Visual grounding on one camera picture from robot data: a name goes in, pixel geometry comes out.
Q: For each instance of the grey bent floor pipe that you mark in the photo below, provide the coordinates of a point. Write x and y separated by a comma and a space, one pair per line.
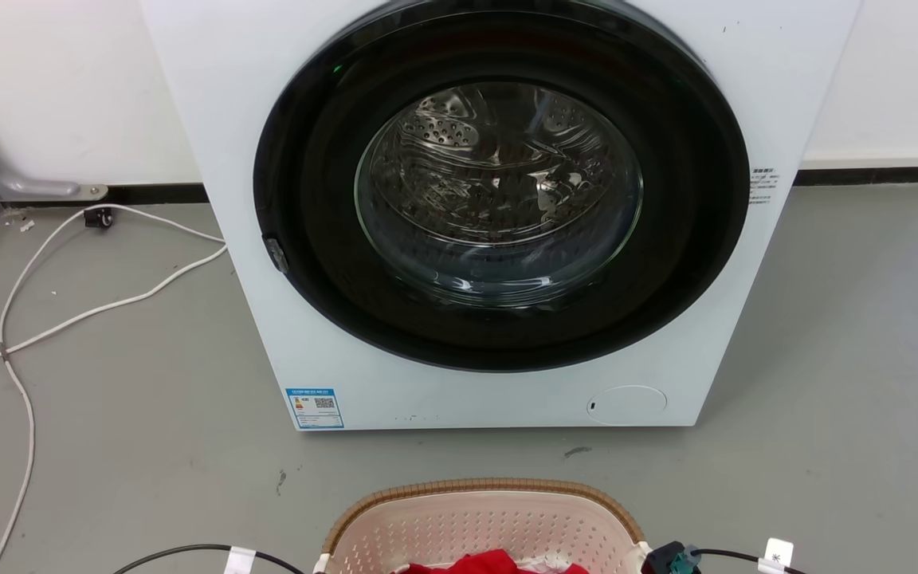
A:
5, 177

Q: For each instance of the red garment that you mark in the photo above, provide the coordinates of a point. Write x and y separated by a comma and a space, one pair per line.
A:
491, 564

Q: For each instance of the round black washer door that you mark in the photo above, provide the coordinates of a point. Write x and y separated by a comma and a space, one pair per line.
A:
315, 263

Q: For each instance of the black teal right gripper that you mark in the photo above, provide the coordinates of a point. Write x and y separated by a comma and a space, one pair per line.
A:
664, 560

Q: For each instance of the white front-load washing machine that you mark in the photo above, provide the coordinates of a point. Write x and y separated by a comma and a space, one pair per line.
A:
236, 112

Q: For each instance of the white tag plain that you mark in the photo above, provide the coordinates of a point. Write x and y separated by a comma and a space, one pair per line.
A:
239, 560

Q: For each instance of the white tag with star mark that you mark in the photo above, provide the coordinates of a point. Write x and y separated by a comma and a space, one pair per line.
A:
776, 555

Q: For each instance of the small black floor plug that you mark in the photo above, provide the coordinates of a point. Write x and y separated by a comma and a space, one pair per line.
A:
98, 217

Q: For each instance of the small printed text sticker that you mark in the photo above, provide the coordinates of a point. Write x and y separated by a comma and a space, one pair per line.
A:
762, 186

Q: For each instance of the blue energy label sticker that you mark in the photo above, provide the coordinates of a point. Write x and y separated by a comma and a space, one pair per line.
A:
315, 408

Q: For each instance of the round white filter cover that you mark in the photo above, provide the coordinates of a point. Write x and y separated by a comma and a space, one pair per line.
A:
626, 404

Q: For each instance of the steel washer drum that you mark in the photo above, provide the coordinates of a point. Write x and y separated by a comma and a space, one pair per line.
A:
499, 183

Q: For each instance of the beige laundry basket brown rim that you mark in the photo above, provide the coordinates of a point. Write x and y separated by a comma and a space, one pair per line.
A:
483, 530

